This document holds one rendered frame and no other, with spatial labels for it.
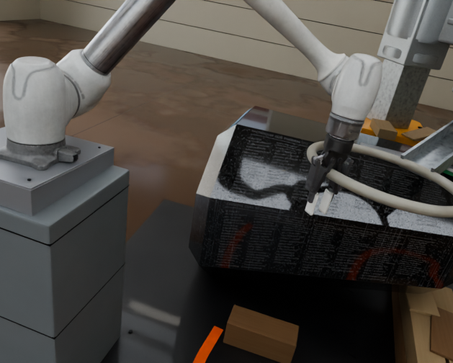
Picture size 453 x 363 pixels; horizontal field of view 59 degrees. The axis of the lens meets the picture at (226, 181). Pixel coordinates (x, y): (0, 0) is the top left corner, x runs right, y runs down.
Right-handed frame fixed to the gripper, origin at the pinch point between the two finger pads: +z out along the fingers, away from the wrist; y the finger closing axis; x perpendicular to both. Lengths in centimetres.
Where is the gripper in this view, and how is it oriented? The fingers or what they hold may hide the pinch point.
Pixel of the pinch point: (318, 202)
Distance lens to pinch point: 118.3
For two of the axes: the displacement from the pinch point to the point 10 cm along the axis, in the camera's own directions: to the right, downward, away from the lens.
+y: 8.9, -0.1, 4.6
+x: -4.2, -4.4, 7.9
